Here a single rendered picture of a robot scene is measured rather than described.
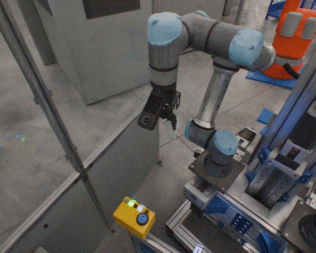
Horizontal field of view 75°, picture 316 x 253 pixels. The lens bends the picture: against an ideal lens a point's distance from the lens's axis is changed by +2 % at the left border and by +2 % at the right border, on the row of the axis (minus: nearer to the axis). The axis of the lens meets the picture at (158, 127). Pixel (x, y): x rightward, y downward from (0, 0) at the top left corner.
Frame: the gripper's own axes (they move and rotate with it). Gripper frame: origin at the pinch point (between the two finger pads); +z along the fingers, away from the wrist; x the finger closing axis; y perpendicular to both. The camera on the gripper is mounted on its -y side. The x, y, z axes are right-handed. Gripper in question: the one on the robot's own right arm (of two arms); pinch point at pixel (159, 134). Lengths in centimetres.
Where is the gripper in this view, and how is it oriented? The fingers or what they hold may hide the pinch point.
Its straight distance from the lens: 67.8
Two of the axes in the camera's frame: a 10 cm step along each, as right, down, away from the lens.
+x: -8.7, -3.5, 3.5
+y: 5.0, -6.2, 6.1
